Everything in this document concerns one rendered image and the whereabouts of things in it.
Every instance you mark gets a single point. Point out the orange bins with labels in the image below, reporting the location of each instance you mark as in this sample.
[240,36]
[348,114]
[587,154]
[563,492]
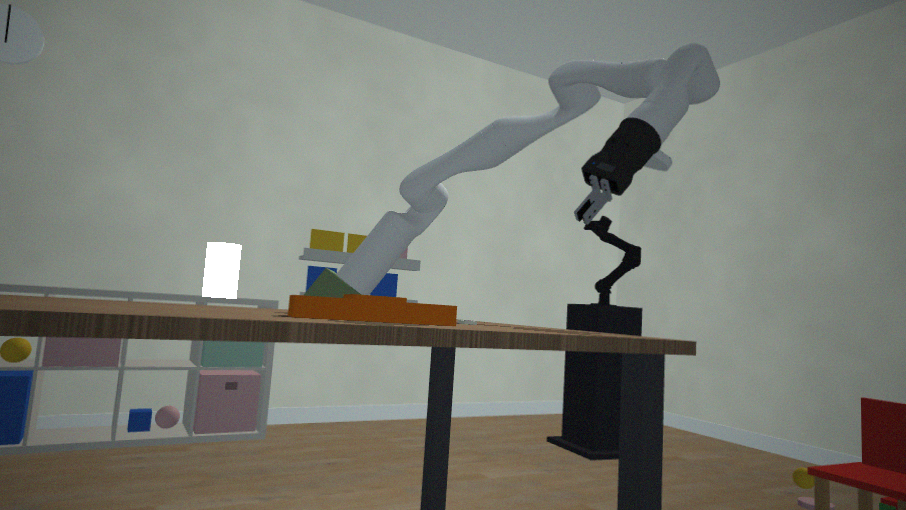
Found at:
[372,309]

